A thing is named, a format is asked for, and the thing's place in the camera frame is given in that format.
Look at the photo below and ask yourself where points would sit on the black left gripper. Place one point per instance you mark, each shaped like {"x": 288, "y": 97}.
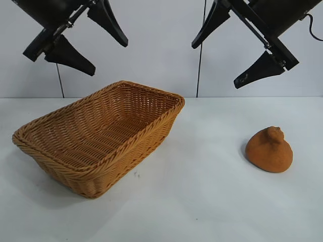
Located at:
{"x": 38, "y": 15}

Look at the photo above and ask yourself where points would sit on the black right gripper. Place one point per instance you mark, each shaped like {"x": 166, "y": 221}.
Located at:
{"x": 277, "y": 15}

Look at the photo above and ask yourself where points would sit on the orange knobbed citrus fruit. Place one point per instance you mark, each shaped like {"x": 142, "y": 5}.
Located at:
{"x": 270, "y": 153}

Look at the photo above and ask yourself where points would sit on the tan woven wicker basket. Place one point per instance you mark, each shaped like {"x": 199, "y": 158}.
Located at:
{"x": 75, "y": 153}

